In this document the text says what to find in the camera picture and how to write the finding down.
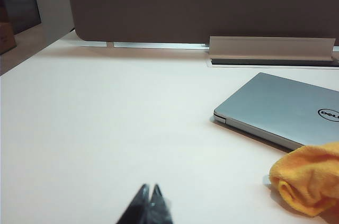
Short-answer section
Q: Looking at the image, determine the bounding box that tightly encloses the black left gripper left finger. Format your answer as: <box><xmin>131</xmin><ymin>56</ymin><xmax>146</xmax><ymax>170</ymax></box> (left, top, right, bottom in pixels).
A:
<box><xmin>115</xmin><ymin>183</ymin><xmax>150</xmax><ymax>224</ymax></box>

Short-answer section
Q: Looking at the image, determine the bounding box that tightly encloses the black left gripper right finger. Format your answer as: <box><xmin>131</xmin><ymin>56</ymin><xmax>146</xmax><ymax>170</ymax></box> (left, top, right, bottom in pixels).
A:
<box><xmin>147</xmin><ymin>183</ymin><xmax>174</xmax><ymax>224</ymax></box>

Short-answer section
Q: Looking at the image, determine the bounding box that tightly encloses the yellow microfibre rag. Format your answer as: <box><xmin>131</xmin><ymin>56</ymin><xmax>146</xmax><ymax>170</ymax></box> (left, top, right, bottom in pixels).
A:
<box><xmin>268</xmin><ymin>141</ymin><xmax>339</xmax><ymax>217</ymax></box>

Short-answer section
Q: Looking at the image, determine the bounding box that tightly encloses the silver Dell laptop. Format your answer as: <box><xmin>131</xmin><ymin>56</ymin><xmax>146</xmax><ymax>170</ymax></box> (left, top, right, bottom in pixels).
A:
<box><xmin>213</xmin><ymin>72</ymin><xmax>339</xmax><ymax>152</ymax></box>

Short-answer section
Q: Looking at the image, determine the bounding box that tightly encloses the grey fabric desk divider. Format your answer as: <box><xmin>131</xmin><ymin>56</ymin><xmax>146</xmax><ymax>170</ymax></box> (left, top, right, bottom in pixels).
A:
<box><xmin>64</xmin><ymin>0</ymin><xmax>339</xmax><ymax>43</ymax></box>

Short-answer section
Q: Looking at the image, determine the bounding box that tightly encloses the brown cardboard box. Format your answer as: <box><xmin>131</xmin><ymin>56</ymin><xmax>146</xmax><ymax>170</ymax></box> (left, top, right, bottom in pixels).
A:
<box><xmin>0</xmin><ymin>22</ymin><xmax>17</xmax><ymax>55</ymax></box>

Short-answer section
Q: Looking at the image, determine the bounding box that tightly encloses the white pillar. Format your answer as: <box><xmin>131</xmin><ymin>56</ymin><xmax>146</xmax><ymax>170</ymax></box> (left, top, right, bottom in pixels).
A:
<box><xmin>29</xmin><ymin>0</ymin><xmax>75</xmax><ymax>48</ymax></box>

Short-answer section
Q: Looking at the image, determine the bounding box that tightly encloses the white cable tray flap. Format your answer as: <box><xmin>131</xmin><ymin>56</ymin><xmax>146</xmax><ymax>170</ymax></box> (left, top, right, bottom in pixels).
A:
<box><xmin>209</xmin><ymin>35</ymin><xmax>336</xmax><ymax>62</ymax></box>

